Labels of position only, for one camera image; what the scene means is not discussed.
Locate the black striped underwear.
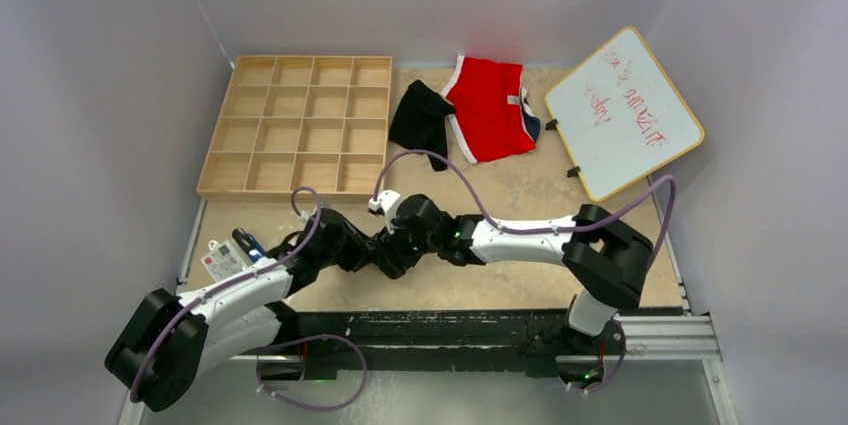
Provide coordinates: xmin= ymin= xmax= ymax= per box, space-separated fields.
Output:
xmin=374 ymin=229 xmax=423 ymax=279

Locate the red white blue underwear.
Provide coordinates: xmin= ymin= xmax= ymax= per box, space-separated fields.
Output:
xmin=442 ymin=55 xmax=541 ymax=164

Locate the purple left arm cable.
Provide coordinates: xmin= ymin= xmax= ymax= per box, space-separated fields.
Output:
xmin=129 ymin=186 xmax=370 ymax=413

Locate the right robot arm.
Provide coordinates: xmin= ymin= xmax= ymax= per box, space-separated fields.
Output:
xmin=368 ymin=190 xmax=654 ymax=352

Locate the plain black underwear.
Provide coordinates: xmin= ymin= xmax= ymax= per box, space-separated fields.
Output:
xmin=388 ymin=80 xmax=456 ymax=158

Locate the plastic packaged card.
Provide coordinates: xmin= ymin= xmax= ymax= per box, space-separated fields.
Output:
xmin=200 ymin=239 xmax=248 ymax=282

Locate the white board with wooden frame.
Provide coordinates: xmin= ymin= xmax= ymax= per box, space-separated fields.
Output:
xmin=545 ymin=27 xmax=705 ymax=202

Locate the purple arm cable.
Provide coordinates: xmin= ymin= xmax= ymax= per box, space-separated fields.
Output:
xmin=372 ymin=148 xmax=678 ymax=397
xmin=129 ymin=186 xmax=370 ymax=413

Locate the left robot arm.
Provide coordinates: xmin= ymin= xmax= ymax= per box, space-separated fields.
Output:
xmin=105 ymin=208 xmax=376 ymax=411

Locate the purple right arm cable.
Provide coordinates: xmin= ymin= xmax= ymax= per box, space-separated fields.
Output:
xmin=372 ymin=148 xmax=678 ymax=397

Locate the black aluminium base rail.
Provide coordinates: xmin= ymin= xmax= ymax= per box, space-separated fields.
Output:
xmin=246 ymin=308 xmax=720 ymax=388

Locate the wooden compartment tray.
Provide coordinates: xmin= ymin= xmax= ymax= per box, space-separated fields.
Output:
xmin=196 ymin=55 xmax=393 ymax=200

